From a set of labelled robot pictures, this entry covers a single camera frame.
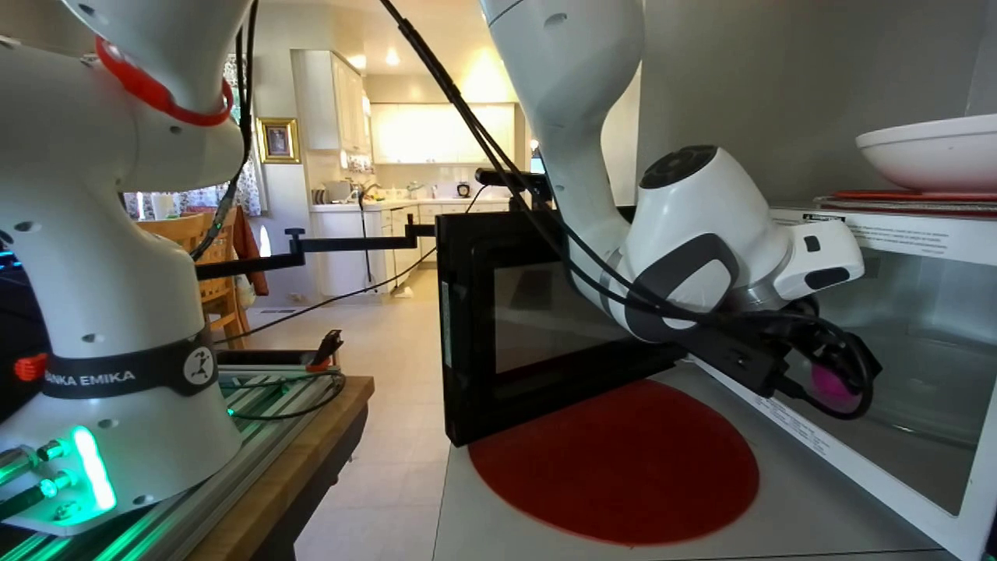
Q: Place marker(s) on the large white bowl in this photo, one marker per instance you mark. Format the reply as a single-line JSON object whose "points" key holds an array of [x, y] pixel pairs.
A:
{"points": [[936, 151]]}

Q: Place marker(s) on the round red placemat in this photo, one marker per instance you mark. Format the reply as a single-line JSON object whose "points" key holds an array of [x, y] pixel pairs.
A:
{"points": [[624, 470]]}

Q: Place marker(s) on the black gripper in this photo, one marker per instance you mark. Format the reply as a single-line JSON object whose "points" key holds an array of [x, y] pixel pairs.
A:
{"points": [[800, 332]]}

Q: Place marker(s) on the black steel microwave door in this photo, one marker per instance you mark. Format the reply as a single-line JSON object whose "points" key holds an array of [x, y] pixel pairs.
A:
{"points": [[540, 322]]}

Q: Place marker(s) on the red black clip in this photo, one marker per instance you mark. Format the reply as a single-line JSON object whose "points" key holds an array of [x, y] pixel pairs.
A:
{"points": [[328, 349]]}

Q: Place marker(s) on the stack of red plates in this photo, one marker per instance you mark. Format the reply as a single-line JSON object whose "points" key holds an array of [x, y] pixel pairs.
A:
{"points": [[913, 198]]}

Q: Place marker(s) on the wooden chair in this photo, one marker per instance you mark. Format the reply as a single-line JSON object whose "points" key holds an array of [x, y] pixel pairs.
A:
{"points": [[214, 269]]}

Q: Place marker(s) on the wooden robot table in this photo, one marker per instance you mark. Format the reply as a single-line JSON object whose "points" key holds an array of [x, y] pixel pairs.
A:
{"points": [[292, 479]]}

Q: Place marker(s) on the black camera clamp arm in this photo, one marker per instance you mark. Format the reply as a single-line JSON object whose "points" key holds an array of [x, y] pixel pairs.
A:
{"points": [[312, 249]]}

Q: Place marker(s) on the white microwave body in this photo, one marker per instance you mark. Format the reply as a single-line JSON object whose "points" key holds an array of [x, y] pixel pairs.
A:
{"points": [[891, 468]]}

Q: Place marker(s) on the gold framed picture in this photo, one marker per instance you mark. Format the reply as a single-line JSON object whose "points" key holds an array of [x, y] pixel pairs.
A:
{"points": [[277, 140]]}

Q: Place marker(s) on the glass microwave turntable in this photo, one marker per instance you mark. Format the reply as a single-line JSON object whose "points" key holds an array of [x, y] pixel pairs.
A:
{"points": [[936, 392]]}

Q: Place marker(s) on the black stereo camera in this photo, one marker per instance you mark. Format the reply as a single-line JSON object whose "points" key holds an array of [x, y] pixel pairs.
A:
{"points": [[515, 179]]}

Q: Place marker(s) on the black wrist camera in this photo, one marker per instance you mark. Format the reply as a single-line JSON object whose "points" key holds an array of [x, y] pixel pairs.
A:
{"points": [[753, 363]]}

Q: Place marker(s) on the white kitchen cabinet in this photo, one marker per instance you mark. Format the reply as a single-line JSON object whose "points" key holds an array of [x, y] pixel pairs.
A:
{"points": [[328, 103]]}

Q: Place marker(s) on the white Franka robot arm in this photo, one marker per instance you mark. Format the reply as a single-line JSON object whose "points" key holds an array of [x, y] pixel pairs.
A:
{"points": [[104, 260]]}

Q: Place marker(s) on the small pink bowl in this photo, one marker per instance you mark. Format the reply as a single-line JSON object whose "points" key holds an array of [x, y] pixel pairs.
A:
{"points": [[833, 386]]}

